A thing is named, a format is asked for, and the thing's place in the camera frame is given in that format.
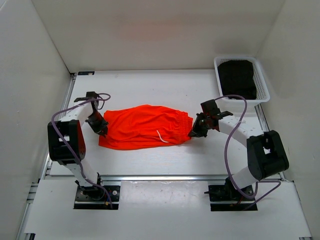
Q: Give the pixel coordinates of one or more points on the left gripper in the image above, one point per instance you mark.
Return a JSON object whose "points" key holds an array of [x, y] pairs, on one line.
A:
{"points": [[102, 126]]}

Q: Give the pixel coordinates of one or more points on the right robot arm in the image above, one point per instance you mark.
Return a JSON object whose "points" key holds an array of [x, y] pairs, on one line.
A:
{"points": [[265, 152]]}

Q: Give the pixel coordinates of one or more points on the white plastic basket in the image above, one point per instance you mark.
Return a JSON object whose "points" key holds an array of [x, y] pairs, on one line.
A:
{"points": [[262, 93]]}

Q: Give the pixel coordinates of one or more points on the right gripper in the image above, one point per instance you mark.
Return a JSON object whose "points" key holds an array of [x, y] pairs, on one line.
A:
{"points": [[195, 131]]}

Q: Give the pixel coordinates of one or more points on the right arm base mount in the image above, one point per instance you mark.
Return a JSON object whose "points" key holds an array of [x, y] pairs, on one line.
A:
{"points": [[225, 198]]}

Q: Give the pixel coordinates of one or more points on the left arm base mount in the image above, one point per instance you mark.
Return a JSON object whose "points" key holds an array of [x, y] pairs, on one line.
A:
{"points": [[94, 198]]}

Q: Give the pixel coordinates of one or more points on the orange shorts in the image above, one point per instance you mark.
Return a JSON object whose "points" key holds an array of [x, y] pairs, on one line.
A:
{"points": [[145, 126]]}

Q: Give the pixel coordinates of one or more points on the aluminium front rail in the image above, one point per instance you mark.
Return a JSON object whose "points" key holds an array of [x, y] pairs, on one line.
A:
{"points": [[202, 177]]}

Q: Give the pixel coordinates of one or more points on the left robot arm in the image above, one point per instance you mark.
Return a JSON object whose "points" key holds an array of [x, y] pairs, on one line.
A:
{"points": [[66, 141]]}

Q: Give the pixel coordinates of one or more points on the black shorts in basket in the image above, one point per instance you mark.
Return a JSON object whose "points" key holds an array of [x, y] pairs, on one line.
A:
{"points": [[236, 78]]}

